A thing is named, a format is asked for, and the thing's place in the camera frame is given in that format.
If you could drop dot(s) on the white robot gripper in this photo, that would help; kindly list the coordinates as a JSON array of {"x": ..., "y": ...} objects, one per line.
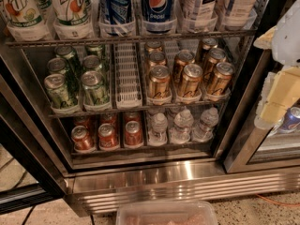
[{"x": 288, "y": 44}]

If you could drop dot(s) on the clear water bottle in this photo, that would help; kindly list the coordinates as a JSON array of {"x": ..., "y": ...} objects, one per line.
[
  {"x": 182, "y": 125},
  {"x": 203, "y": 131},
  {"x": 158, "y": 130}
]

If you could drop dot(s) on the glass fridge door right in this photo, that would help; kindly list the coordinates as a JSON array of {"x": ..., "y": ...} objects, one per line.
[{"x": 250, "y": 148}]

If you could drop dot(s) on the left tea bottle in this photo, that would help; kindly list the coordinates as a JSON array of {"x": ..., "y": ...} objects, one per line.
[{"x": 196, "y": 16}]

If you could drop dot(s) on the right pepsi bottle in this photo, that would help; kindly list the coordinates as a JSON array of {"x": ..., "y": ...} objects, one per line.
[{"x": 157, "y": 16}]

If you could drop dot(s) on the pepsi bottle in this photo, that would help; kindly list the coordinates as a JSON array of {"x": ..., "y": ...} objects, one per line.
[
  {"x": 116, "y": 15},
  {"x": 157, "y": 16}
]

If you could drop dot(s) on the white empty shelf tray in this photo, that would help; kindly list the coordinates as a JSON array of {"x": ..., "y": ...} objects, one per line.
[{"x": 128, "y": 92}]

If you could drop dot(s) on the left pepsi bottle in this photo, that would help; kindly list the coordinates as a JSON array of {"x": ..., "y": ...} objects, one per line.
[{"x": 116, "y": 15}]

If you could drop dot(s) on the right 7up bottle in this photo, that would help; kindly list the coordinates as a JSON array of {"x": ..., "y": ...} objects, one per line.
[{"x": 72, "y": 19}]

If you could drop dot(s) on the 7up bottle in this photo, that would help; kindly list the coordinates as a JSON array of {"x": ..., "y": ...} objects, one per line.
[
  {"x": 25, "y": 20},
  {"x": 72, "y": 19}
]

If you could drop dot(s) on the steel fridge bottom grille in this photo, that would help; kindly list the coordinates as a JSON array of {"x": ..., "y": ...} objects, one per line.
[{"x": 101, "y": 192}]

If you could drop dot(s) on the left 7up bottle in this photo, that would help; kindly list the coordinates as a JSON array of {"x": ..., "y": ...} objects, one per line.
[{"x": 25, "y": 20}]

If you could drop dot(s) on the front right gold can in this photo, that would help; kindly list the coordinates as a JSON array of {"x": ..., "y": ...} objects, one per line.
[{"x": 220, "y": 79}]

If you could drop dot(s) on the gold can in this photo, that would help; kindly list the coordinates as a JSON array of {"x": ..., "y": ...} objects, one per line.
[
  {"x": 188, "y": 89},
  {"x": 214, "y": 56},
  {"x": 159, "y": 85},
  {"x": 183, "y": 58},
  {"x": 220, "y": 79},
  {"x": 155, "y": 59}
]

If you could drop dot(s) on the blue can behind glass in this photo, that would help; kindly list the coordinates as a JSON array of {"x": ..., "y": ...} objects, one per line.
[{"x": 291, "y": 120}]

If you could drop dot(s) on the middle right gold can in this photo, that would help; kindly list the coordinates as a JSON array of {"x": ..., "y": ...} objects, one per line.
[{"x": 214, "y": 56}]

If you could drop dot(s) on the front middle gold can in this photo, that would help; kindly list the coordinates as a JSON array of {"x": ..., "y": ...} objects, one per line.
[{"x": 188, "y": 89}]

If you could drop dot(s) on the middle centre gold can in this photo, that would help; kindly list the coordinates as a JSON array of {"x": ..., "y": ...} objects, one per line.
[{"x": 183, "y": 58}]

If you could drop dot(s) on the front left gold can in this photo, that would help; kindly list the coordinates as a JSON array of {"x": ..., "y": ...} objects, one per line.
[{"x": 159, "y": 85}]

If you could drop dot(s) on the middle left gold can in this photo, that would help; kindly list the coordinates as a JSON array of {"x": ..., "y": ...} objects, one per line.
[{"x": 155, "y": 59}]

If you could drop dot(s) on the front right red can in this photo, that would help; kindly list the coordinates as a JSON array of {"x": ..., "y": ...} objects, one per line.
[{"x": 133, "y": 134}]

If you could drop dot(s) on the red can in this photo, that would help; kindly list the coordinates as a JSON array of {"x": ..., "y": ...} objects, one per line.
[
  {"x": 83, "y": 142},
  {"x": 133, "y": 134},
  {"x": 107, "y": 138}
]

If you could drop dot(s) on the front right green can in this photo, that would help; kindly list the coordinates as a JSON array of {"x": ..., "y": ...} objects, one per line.
[{"x": 96, "y": 91}]

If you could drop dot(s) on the green can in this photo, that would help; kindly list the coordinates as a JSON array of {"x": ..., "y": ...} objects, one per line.
[
  {"x": 61, "y": 66},
  {"x": 96, "y": 91},
  {"x": 63, "y": 96},
  {"x": 93, "y": 62}
]

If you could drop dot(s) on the front middle red can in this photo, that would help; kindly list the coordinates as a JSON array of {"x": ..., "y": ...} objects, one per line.
[{"x": 107, "y": 138}]

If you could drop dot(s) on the middle right green can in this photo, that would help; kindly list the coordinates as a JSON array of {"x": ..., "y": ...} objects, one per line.
[{"x": 93, "y": 62}]

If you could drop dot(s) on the clear plastic food container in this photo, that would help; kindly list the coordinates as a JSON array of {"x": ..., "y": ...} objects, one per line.
[{"x": 167, "y": 213}]

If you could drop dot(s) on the front left red can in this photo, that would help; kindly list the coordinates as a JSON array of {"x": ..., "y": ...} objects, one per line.
[{"x": 83, "y": 142}]

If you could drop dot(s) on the middle left green can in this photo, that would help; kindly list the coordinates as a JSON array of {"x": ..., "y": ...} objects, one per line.
[{"x": 61, "y": 66}]

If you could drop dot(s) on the front left green can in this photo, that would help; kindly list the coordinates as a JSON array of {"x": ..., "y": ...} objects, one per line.
[{"x": 63, "y": 96}]

